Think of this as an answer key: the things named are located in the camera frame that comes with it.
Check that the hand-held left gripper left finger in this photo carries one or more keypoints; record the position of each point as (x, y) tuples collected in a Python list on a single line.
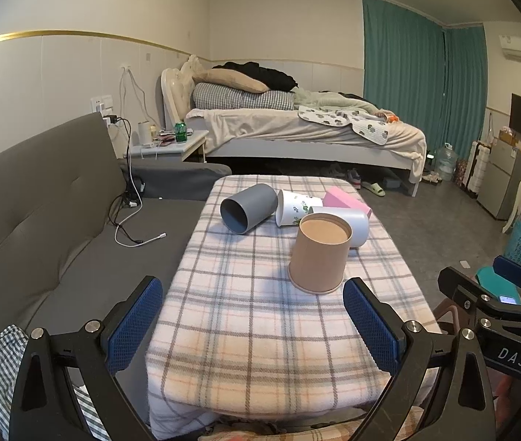
[(134, 326)]

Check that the green slipper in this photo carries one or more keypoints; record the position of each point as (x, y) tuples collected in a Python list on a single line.
[(374, 189)]

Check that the plain white cup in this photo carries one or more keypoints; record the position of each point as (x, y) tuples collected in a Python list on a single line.
[(356, 225)]

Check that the beige pillow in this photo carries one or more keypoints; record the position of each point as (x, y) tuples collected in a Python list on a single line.
[(232, 79)]

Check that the water jug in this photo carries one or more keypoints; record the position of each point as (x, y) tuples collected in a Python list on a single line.
[(447, 163)]

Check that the grey green blanket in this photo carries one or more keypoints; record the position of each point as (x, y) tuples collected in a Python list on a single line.
[(333, 99)]

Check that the narrow teal curtain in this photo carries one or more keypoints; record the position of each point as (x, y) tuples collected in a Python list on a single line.
[(464, 92)]

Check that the wide teal curtain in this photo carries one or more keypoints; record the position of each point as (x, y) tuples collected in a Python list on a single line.
[(402, 69)]

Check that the checked pillow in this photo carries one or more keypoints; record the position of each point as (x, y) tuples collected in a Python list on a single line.
[(242, 99)]

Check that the white bedside table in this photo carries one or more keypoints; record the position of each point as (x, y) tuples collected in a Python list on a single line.
[(191, 140)]

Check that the bed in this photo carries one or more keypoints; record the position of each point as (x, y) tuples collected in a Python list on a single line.
[(288, 133)]

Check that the green can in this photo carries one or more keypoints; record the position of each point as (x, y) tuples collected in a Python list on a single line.
[(181, 133)]

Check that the grey sofa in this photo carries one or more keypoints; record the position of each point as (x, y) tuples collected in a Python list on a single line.
[(35, 202)]

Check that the grey fridge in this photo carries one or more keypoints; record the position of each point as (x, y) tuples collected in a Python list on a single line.
[(503, 179)]

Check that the pink box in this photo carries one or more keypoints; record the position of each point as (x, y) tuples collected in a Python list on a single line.
[(345, 200)]

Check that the brown paper cup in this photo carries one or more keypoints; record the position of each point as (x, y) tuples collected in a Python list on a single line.
[(320, 257)]

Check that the grey cup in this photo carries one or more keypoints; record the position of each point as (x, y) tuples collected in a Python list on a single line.
[(246, 206)]

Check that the plaid blanket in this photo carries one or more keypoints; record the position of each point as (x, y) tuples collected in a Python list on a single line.
[(260, 330)]

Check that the black clothing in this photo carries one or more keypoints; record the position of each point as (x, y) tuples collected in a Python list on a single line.
[(269, 76)]

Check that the white leaf print cup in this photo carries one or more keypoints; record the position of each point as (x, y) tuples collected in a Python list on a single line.
[(294, 206)]

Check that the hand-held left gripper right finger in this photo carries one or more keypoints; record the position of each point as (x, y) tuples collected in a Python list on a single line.
[(370, 330)]

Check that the leaf printed blanket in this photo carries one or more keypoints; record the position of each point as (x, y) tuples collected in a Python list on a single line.
[(333, 117)]

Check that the wall socket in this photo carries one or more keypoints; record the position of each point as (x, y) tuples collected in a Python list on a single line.
[(102, 103)]

